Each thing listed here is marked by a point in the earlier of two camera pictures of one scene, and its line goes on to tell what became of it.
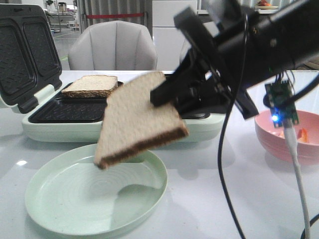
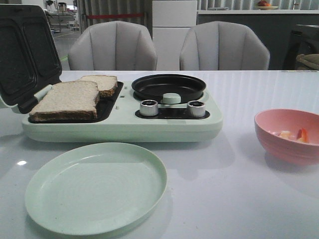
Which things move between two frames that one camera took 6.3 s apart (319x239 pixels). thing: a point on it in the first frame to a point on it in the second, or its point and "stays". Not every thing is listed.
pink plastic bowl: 273,141 stays
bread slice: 91,86 stays
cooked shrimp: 302,135 stays
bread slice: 130,123 to 68,101
